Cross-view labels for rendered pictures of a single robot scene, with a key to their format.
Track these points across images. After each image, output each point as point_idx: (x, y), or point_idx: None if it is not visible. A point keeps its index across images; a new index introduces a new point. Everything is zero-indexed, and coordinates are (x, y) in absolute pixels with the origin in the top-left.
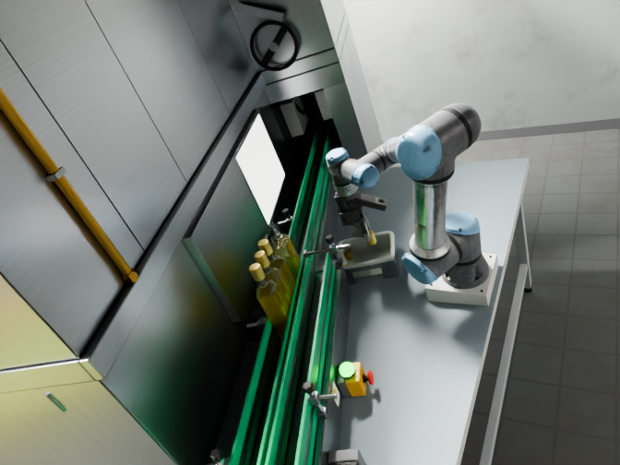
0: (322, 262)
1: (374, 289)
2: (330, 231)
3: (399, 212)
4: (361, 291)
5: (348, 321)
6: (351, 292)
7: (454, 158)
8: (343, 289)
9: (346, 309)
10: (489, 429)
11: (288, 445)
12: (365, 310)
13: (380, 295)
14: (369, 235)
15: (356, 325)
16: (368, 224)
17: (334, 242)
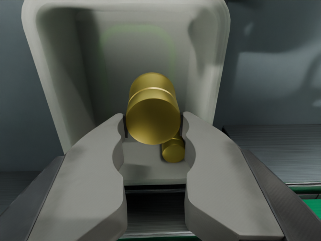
0: (161, 208)
1: (228, 73)
2: (9, 194)
3: None
4: (220, 103)
5: (311, 125)
6: (217, 124)
7: None
8: (288, 157)
9: (305, 136)
10: None
11: None
12: (288, 91)
13: (259, 56)
14: (205, 123)
15: (319, 108)
16: (111, 142)
17: (31, 169)
